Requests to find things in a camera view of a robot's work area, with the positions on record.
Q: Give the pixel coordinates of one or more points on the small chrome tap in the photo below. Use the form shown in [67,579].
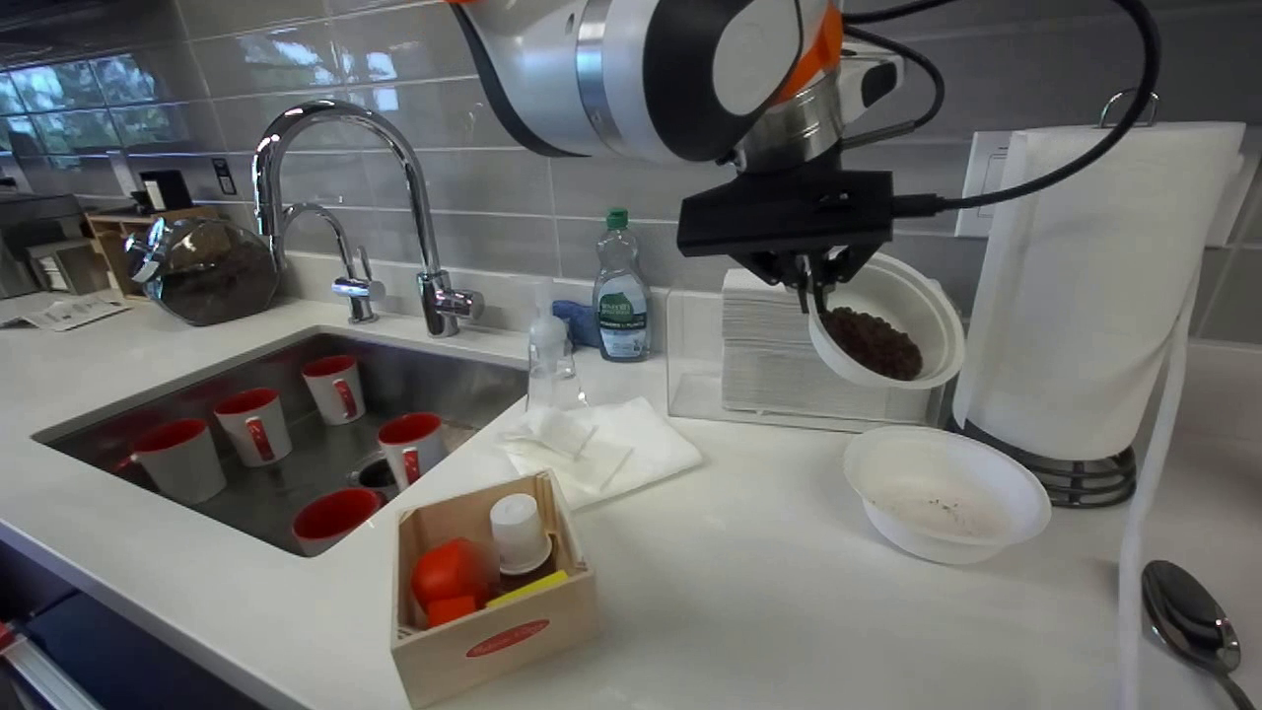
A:
[354,280]

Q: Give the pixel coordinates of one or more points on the brown coffee beans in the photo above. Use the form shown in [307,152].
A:
[873,345]

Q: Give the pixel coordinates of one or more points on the white bowl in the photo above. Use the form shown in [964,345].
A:
[948,499]
[920,316]

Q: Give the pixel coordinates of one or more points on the green capped dish soap bottle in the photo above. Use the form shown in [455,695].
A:
[621,308]

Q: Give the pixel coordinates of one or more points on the black sink drain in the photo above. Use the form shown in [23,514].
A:
[376,476]

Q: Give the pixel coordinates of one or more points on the white cloth napkin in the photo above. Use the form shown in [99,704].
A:
[646,454]

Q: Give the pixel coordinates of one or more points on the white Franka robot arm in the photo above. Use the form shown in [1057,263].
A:
[617,63]

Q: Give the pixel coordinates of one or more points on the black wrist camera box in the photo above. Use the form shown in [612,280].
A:
[790,209]

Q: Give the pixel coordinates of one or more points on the wooden toy box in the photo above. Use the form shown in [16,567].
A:
[514,646]

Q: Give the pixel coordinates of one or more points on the clear acrylic napkin holder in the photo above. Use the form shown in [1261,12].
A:
[690,358]

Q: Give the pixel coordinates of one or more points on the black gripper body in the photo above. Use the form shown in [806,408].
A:
[843,263]

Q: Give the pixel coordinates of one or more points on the white capped toy jar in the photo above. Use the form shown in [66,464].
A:
[518,533]

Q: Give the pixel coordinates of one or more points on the clear plastic water bottle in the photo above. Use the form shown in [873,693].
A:
[552,380]

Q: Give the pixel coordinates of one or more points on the red and white mug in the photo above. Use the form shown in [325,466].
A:
[412,450]
[253,430]
[338,517]
[182,464]
[338,393]

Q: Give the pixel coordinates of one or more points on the orange toy food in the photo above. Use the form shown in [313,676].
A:
[447,579]

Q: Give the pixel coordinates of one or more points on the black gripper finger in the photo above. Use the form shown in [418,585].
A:
[843,274]
[810,292]

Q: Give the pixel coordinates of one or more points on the tall chrome faucet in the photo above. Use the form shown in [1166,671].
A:
[418,209]

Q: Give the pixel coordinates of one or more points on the stainless steel sink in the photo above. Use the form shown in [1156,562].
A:
[434,378]

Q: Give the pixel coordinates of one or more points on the metal spoon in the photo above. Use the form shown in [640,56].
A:
[1190,617]

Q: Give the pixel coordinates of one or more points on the yellow toy food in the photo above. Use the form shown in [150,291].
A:
[533,589]

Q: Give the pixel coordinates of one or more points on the white paper towel roll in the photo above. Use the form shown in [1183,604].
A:
[1089,291]

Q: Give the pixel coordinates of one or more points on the dark blue cabinet front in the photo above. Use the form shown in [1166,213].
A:
[105,646]

